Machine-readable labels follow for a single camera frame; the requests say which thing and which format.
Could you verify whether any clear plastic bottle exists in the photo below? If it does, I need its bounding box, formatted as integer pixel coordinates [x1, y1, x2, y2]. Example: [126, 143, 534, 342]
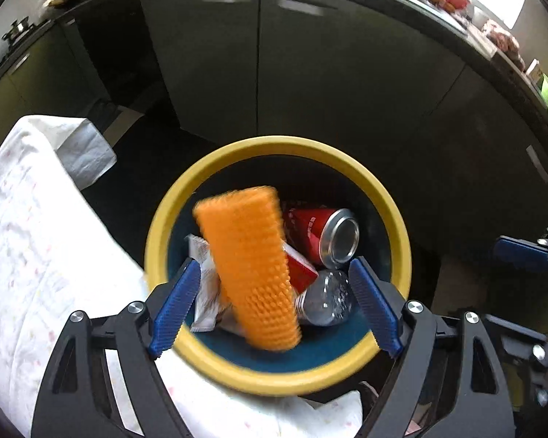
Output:
[294, 269, 358, 327]

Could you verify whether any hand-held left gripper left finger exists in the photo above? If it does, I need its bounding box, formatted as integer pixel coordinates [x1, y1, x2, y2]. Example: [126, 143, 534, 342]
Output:
[31, 258, 202, 438]

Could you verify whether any yellow trash bin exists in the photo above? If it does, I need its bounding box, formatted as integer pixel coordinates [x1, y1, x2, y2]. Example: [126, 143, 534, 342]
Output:
[145, 135, 412, 397]

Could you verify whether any orange foam net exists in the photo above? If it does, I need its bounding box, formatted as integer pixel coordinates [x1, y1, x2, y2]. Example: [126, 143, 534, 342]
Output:
[193, 185, 302, 352]

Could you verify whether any red and white carton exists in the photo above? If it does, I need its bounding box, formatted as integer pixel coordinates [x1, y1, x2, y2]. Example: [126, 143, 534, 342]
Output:
[525, 58, 546, 85]

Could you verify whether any red packet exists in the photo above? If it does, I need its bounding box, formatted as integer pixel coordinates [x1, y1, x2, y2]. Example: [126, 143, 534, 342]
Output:
[280, 242, 321, 293]

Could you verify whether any white snack wrapper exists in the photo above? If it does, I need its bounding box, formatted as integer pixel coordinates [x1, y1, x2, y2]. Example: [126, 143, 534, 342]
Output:
[184, 234, 235, 333]

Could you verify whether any red drink can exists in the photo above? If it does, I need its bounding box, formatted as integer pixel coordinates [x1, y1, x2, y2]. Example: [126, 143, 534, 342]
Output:
[282, 207, 361, 270]

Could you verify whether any white printed cloth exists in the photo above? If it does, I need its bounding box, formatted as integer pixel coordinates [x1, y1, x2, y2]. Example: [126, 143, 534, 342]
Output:
[0, 115, 364, 438]

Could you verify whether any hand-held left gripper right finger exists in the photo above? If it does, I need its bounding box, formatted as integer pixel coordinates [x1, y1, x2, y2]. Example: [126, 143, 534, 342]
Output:
[348, 257, 517, 438]

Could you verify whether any dark kitchen base cabinet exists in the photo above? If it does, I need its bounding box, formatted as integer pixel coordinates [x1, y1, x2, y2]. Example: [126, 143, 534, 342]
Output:
[0, 0, 548, 329]

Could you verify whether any gas stove burner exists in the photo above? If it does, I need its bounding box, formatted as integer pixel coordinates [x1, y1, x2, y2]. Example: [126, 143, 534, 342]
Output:
[1, 17, 36, 43]

